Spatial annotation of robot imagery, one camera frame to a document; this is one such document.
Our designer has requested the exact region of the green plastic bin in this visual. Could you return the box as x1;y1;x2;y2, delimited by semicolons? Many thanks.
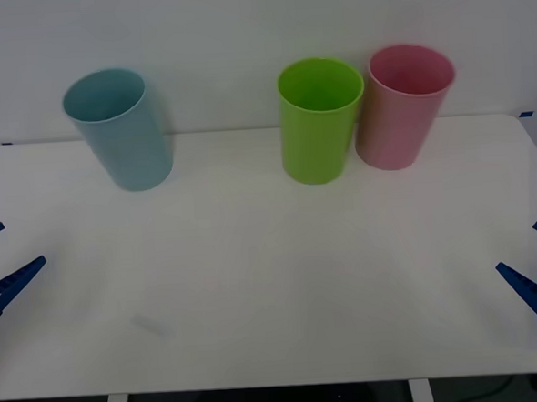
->
275;54;371;187

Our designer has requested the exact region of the pale blue plastic bin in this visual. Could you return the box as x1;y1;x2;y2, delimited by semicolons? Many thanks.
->
60;64;177;196

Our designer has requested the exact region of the pink plastic bin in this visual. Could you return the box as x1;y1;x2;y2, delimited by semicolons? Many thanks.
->
349;39;462;174

